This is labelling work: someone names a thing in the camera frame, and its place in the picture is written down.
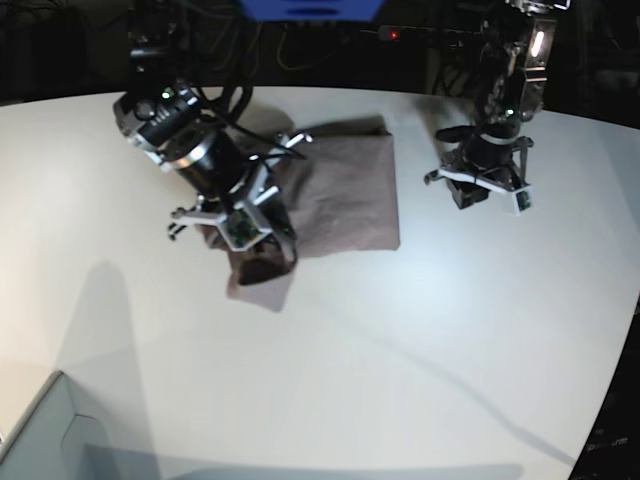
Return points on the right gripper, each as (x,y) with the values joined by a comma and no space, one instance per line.
(222,174)

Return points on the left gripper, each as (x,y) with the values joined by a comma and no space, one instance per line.
(482,163)

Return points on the pink t-shirt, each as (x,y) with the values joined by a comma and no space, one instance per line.
(341,197)

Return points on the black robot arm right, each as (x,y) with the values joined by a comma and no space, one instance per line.
(166,114)

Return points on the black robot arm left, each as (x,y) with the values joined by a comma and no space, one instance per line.
(512,71)

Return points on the black power strip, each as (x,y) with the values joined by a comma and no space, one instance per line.
(432,37)

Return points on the blue box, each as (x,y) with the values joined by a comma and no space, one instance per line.
(311,10)

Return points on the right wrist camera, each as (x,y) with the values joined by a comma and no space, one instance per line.
(242,230)

